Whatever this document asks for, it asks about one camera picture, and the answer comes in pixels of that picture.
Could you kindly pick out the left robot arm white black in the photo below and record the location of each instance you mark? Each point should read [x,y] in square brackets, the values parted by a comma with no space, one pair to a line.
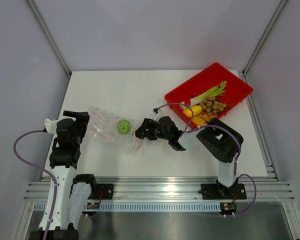
[68,190]

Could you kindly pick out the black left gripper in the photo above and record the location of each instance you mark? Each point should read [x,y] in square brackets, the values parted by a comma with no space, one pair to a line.
[80,117]

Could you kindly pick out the white slotted cable duct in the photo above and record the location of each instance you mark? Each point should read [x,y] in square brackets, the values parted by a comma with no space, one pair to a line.
[110,206]

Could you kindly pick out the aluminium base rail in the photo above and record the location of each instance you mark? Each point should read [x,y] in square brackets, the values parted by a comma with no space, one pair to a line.
[187,189]

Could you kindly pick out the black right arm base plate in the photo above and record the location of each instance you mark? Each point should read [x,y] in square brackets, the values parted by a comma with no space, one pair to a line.
[215,191]

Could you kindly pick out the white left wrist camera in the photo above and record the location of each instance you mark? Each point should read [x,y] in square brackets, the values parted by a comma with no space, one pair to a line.
[50,126]

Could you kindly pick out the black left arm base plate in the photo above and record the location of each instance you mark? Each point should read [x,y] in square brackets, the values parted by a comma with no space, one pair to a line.
[103,190]

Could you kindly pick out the aluminium frame post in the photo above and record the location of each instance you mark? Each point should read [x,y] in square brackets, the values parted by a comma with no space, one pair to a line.
[48,36]
[265,35]

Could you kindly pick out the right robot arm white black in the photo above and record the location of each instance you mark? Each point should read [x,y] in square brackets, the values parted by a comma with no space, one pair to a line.
[223,142]

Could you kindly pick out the red fake chili pepper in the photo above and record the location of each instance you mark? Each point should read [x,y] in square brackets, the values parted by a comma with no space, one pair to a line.
[187,102]

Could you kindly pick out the green fake lime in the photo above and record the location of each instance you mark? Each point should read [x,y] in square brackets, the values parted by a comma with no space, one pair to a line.
[123,126]

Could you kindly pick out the aluminium frame post right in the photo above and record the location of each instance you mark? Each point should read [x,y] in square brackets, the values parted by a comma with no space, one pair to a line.
[265,35]

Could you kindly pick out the clear zip top bag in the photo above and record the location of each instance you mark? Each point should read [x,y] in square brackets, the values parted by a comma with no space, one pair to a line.
[103,124]

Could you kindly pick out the yellow fake mango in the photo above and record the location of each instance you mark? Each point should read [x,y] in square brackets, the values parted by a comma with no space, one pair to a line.
[192,111]

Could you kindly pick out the orange fake tangerine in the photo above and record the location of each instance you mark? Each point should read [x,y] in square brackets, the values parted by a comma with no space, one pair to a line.
[198,121]

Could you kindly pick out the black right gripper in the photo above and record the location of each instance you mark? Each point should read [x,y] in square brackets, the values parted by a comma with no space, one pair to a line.
[147,124]

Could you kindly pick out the fake brown grape bunch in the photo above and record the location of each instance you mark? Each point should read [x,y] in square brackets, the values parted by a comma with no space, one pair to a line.
[211,106]

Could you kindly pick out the red plastic tray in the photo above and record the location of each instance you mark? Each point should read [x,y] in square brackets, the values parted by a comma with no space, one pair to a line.
[215,81]

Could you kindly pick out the aluminium frame post left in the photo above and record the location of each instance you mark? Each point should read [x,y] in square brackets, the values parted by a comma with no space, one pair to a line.
[48,36]

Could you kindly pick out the fake green onion stalk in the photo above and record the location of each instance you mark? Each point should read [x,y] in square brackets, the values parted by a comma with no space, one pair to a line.
[215,91]

